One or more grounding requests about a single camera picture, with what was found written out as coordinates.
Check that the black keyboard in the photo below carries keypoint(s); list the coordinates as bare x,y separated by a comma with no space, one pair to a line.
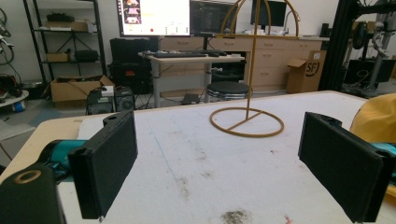
179,54

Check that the black wall monitor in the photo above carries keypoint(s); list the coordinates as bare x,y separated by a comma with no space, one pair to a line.
277,12

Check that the white table mat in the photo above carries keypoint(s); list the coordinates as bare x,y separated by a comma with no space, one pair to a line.
218,174

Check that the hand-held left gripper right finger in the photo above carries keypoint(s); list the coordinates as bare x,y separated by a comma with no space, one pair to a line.
342,165

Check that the black computer mouse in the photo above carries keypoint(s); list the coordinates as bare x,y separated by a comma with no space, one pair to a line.
214,54

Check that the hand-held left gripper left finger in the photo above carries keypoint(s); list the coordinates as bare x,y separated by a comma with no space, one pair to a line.
104,168

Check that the dark computer monitor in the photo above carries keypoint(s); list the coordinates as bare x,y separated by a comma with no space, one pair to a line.
207,17

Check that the black computer tower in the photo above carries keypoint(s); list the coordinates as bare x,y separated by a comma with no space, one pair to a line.
107,101

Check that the light wooden office desk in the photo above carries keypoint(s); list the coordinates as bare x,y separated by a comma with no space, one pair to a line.
186,59

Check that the light wooden cabinet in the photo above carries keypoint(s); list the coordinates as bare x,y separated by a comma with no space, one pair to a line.
274,59

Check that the tall printed cardboard box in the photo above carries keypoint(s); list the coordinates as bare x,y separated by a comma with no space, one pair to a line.
303,74

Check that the grey metal stand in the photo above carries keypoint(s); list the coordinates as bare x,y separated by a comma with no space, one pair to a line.
375,68

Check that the yellow cloth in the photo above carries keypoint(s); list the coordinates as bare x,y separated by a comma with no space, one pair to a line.
376,119

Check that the round white side table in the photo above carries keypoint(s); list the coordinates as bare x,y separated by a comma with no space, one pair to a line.
12,100

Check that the black round stool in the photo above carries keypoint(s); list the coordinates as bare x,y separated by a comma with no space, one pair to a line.
228,88

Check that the black aluminium frame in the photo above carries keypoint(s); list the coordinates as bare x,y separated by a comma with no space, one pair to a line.
337,46

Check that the open low cardboard box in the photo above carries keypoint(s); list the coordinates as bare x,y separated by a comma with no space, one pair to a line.
73,90

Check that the bright computer monitor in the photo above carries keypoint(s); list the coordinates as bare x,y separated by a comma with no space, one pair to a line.
155,17

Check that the black metal shelf rack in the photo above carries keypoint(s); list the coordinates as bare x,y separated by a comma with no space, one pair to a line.
73,37

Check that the black hard cases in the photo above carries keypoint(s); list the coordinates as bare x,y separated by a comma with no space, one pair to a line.
127,62

